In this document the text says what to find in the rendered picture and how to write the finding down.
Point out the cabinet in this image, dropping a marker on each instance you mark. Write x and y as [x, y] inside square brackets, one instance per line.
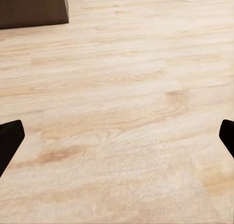
[30, 13]

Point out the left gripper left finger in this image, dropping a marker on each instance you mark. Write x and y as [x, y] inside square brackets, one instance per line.
[11, 136]

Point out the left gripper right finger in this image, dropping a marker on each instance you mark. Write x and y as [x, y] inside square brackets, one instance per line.
[226, 134]

